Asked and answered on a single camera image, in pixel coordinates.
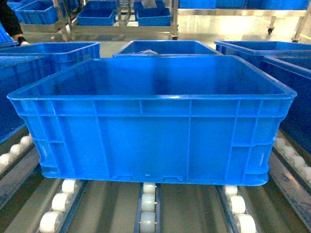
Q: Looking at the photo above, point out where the large blue plastic crate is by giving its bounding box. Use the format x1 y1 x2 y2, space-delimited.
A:
13 55 297 186

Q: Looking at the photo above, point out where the blue crate right far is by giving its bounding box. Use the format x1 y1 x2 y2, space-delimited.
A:
214 41 311 67

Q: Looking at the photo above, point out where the blue crate background middle-left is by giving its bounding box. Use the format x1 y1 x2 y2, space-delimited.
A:
77 0 117 26

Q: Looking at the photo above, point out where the person dark sleeve arm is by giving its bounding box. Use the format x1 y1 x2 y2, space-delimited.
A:
0 0 23 40

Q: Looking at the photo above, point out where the blue crate right near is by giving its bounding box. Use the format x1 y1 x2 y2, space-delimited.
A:
261 55 311 149

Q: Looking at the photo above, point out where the white gloved hand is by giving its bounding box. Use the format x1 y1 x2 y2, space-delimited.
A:
17 36 30 46

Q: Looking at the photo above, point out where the blue crate behind centre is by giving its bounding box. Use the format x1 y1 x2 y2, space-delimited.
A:
113 40 221 58

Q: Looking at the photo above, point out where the blue crate background middle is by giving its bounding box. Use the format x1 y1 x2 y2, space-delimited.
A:
133 0 171 26

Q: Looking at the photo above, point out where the steel roller shelf rack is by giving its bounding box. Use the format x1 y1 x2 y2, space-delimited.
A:
0 126 311 233

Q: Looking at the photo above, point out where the blue crate background left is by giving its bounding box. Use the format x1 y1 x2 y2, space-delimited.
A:
7 0 59 25

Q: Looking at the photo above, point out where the steel background rack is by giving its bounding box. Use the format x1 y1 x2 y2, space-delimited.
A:
21 0 311 42

